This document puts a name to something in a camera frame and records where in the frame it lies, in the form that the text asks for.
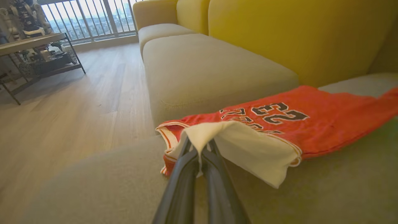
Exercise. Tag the yellow sofa armrest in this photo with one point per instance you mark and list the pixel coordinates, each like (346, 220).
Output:
(152, 12)

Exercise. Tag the white black robot figure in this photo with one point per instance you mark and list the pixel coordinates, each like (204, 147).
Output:
(43, 17)
(29, 18)
(7, 25)

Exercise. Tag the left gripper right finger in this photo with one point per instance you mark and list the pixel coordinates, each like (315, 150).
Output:
(217, 193)

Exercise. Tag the wooden metal-frame side table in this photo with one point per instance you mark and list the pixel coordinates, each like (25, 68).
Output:
(28, 43)

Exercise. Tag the toy car on shelf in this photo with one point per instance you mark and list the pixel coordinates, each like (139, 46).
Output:
(56, 60)

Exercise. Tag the red basketball jersey white lining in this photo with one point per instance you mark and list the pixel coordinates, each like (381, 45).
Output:
(326, 124)

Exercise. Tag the grey sofa seat cushion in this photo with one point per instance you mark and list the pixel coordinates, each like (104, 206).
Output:
(108, 186)
(211, 74)
(161, 32)

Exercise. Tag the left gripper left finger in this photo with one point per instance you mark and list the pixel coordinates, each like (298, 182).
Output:
(183, 193)

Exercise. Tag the grey balcony railing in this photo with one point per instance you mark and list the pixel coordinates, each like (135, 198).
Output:
(109, 15)

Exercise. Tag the large yellow sofa back cushion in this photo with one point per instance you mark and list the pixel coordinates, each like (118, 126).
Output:
(295, 37)

